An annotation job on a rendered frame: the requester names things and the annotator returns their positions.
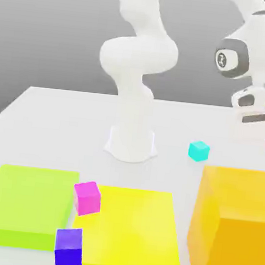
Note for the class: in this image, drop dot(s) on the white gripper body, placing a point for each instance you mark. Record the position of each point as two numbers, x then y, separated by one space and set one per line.
260 119

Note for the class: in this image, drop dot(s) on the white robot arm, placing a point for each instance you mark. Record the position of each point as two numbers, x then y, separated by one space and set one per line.
140 55

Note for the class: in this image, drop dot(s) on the small cyan cube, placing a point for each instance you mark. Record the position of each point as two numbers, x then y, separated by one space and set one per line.
198 151

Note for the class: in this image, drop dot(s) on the small magenta cube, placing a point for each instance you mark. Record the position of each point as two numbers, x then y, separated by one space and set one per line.
86 198

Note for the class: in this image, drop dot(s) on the small purple cube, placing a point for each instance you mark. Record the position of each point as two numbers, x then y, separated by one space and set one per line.
68 247

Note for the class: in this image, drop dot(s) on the large orange box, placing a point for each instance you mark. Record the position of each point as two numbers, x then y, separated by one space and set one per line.
233 228

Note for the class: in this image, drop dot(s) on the large yellow box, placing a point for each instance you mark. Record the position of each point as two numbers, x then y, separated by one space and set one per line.
128 233

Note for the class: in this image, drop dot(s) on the large lime green box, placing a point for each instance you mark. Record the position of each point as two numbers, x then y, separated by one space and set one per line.
23 204

